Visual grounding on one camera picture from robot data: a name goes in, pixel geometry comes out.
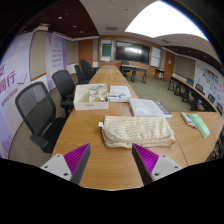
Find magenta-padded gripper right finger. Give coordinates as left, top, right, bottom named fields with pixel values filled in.
left=131, top=142, right=184, bottom=186

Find wooden desk with dark legs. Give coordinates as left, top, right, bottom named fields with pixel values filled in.
left=120, top=64, right=148, bottom=84

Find black swivel chair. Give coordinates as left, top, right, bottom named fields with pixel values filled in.
left=120, top=59, right=131, bottom=79

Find black mesh office chair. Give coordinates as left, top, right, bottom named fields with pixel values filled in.
left=51, top=69, right=77, bottom=118
left=14, top=81, right=68, bottom=154

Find white wall board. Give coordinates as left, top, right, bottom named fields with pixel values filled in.
left=149, top=46, right=162, bottom=68

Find colourful wall posters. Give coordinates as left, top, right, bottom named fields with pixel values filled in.
left=194, top=64, right=224, bottom=111

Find row of black office chairs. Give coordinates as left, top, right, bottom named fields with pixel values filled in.
left=184, top=77, right=224, bottom=161

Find white box of markers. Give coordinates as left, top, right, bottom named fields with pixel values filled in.
left=180, top=111, right=198, bottom=130

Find green framed wall board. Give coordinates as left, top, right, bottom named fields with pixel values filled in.
left=99, top=39, right=113, bottom=63

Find cream zigzag patterned towel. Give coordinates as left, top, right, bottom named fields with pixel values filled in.
left=97, top=115, right=177, bottom=150

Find purple and white wall banner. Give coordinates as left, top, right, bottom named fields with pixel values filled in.
left=44, top=32, right=68, bottom=92

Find group of black office chairs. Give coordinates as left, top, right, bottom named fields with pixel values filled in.
left=73, top=59, right=100, bottom=85

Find large white purple wall banner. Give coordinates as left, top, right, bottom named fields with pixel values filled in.
left=0, top=31, right=34, bottom=159

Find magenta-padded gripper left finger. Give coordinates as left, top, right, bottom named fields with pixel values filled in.
left=39, top=142, right=92, bottom=186

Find blue and white packet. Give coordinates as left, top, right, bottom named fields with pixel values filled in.
left=107, top=93, right=132, bottom=103

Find small dark side table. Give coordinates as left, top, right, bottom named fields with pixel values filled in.
left=154, top=68, right=166, bottom=81

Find large white book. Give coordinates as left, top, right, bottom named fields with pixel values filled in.
left=128, top=97, right=173, bottom=119

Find white printed paper sheet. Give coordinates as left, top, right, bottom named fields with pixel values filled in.
left=109, top=85, right=132, bottom=98

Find green booklet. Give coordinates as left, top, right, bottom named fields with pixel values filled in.
left=188, top=113, right=212, bottom=139

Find long row of wooden desks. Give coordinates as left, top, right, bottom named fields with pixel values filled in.
left=167, top=75, right=218, bottom=113

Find bright ceiling light panel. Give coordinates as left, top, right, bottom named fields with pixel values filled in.
left=124, top=0, right=209, bottom=42

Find large black wall screen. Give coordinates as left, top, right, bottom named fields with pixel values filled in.
left=114, top=40, right=151, bottom=65

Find white compartment box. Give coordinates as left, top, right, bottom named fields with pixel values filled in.
left=73, top=83, right=110, bottom=111

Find wooden door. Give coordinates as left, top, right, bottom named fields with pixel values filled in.
left=163, top=50, right=176, bottom=81
left=78, top=39, right=94, bottom=68

